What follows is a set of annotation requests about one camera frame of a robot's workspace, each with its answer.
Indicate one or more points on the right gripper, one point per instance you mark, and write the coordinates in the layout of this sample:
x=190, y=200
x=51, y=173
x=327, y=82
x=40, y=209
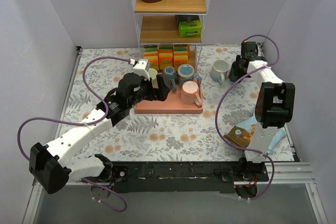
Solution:
x=234, y=72

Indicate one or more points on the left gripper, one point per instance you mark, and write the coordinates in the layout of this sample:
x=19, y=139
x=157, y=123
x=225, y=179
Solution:
x=154, y=91

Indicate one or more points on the white blue mug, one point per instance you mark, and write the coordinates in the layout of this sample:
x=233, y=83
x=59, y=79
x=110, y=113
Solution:
x=219, y=70

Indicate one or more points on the pink mug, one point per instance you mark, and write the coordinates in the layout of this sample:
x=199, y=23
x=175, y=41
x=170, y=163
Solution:
x=190, y=93

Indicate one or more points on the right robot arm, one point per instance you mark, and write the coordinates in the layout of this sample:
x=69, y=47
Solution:
x=274, y=106

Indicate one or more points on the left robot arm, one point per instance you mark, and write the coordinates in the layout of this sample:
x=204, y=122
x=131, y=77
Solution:
x=51, y=163

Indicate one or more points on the blue-grey mug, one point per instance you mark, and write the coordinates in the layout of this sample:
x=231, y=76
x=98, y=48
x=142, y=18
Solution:
x=169, y=76

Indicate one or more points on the green mug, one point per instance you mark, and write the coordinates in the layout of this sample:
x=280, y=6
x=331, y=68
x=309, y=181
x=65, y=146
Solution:
x=152, y=73

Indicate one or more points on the blue floral mug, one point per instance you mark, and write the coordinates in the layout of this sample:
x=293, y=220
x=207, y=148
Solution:
x=186, y=73

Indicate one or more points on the pink tray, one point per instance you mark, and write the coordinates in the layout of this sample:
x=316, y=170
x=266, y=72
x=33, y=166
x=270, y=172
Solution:
x=172, y=105

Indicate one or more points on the floral table mat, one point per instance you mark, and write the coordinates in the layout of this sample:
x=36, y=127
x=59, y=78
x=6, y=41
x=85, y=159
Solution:
x=161, y=137

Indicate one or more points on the green tissue pack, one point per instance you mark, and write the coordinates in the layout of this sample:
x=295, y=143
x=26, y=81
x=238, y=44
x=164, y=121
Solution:
x=190, y=29

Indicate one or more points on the chips bag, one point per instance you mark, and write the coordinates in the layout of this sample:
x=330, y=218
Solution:
x=242, y=134

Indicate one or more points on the dark tissue pack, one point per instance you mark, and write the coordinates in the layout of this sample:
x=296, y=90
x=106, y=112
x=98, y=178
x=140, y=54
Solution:
x=186, y=18

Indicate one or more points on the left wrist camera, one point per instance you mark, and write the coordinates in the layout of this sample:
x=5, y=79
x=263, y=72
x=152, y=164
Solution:
x=141, y=67

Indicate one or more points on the white wire shelf rack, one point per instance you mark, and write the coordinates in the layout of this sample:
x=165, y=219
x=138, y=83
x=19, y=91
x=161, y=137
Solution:
x=155, y=23

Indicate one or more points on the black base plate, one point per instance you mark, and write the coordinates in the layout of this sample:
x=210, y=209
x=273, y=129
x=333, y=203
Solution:
x=135, y=177

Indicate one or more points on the aluminium frame rail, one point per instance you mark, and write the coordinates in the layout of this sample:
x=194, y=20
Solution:
x=288, y=172

